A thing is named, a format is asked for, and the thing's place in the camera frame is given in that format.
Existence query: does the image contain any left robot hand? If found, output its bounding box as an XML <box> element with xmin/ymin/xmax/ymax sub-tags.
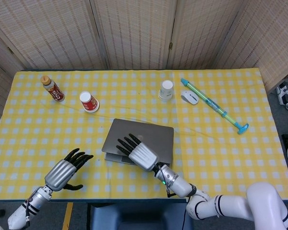
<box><xmin>44</xmin><ymin>148</ymin><xmax>94</xmax><ymax>192</ymax></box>

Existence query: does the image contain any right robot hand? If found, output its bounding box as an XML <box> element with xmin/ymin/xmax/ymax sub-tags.
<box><xmin>116</xmin><ymin>133</ymin><xmax>159</xmax><ymax>173</ymax></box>

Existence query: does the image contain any silver laptop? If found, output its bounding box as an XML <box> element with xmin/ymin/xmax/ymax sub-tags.
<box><xmin>101</xmin><ymin>118</ymin><xmax>175</xmax><ymax>166</ymax></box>

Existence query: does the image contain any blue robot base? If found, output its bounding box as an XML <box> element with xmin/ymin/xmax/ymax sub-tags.
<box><xmin>90</xmin><ymin>202</ymin><xmax>192</xmax><ymax>230</ymax></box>

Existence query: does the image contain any white paper cup stack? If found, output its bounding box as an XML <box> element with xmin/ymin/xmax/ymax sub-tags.
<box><xmin>157</xmin><ymin>80</ymin><xmax>174</xmax><ymax>101</ymax></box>

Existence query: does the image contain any white computer mouse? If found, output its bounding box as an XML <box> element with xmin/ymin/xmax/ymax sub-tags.
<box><xmin>180</xmin><ymin>90</ymin><xmax>199</xmax><ymax>105</ymax></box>

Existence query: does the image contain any red paper cup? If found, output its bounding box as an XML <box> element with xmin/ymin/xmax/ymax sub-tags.
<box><xmin>79</xmin><ymin>91</ymin><xmax>100</xmax><ymax>113</ymax></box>

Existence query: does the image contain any Costa coffee bottle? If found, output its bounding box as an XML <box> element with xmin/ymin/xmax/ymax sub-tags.
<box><xmin>40</xmin><ymin>75</ymin><xmax>65</xmax><ymax>103</ymax></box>

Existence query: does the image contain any green water squirter tube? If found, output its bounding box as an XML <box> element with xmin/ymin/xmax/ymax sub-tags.
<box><xmin>180</xmin><ymin>78</ymin><xmax>250</xmax><ymax>135</ymax></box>

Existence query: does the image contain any woven folding screen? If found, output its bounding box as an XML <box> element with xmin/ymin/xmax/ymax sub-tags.
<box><xmin>0</xmin><ymin>0</ymin><xmax>288</xmax><ymax>131</ymax></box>

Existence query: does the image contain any white power strip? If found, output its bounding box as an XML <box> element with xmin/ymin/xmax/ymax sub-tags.
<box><xmin>276</xmin><ymin>82</ymin><xmax>288</xmax><ymax>106</ymax></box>

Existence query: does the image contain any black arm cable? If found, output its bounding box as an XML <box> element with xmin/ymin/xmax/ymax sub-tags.
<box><xmin>181</xmin><ymin>196</ymin><xmax>191</xmax><ymax>230</ymax></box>

